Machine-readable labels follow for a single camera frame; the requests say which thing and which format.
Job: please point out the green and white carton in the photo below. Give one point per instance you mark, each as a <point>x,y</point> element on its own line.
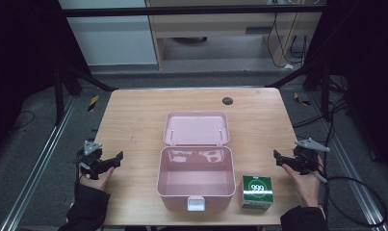
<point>257,192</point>

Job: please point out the white cabinet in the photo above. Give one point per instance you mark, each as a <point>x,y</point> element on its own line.
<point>111,41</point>

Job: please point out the light wooden desk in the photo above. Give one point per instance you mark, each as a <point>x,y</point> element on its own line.
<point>214,25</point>

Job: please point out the dark curtain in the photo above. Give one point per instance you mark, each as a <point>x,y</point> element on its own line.
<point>18,64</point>
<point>368,80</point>

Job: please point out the person's right hand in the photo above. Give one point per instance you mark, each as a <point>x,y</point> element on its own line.
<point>305,187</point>

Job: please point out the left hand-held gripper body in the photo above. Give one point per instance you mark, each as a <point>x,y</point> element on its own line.
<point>91,157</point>

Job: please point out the white plug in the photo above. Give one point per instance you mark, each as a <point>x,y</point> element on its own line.
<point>288,66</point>

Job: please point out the yellow and black tape strip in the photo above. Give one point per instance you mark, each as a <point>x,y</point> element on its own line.
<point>301,100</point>
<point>93,103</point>

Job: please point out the black horizontal frame bar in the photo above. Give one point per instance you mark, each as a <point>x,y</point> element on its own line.
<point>182,11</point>

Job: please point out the black metal frame stand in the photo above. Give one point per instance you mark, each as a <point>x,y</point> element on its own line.
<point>58,96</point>
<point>324,93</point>

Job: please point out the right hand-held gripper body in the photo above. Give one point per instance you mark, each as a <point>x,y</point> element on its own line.
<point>305,157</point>

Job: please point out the dark round table grommet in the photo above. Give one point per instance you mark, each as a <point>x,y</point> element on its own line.
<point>227,101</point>

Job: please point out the pink plastic storage box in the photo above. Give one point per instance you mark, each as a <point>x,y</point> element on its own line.
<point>196,173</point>

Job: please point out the aluminium floor rail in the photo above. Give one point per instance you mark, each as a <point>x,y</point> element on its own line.
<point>40,160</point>
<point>349,166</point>

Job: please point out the person's left hand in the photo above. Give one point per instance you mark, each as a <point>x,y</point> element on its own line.
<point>97,183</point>

